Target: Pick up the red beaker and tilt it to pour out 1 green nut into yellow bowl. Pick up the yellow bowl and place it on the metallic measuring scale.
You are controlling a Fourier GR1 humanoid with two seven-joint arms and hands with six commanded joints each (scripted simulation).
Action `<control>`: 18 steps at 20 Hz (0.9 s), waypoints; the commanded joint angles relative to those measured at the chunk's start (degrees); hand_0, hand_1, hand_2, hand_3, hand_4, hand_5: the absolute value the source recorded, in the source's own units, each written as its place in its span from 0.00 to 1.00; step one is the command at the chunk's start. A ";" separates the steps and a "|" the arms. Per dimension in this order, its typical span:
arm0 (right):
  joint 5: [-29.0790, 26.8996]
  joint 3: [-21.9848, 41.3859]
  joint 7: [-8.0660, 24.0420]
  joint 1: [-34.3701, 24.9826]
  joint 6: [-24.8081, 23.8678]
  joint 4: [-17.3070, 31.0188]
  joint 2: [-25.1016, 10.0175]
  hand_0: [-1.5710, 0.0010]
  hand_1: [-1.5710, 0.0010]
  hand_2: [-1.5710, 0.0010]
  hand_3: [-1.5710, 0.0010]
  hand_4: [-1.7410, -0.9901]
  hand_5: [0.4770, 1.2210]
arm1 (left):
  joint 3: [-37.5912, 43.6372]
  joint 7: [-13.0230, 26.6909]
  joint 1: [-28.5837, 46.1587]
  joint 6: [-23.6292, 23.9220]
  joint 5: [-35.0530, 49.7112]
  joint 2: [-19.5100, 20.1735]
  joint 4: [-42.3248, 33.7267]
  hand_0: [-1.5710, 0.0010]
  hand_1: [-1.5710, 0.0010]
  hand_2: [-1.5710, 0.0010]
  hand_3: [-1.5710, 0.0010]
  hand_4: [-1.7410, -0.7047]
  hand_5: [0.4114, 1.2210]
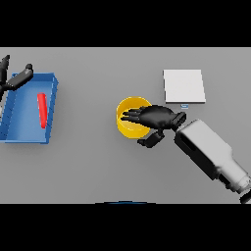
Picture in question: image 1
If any blue rectangular tray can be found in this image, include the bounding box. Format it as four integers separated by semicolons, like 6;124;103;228
0;72;60;145

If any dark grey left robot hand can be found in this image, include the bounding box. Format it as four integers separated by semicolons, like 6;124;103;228
0;54;34;103

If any pale square measuring scale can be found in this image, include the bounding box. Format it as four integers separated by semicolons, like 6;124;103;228
163;69;207;110

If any red beaker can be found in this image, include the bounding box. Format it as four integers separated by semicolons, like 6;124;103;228
36;92;48;129

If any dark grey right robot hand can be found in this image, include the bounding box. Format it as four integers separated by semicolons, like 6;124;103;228
121;104;187;149

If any yellow bowl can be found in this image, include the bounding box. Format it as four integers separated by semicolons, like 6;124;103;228
116;96;153;140

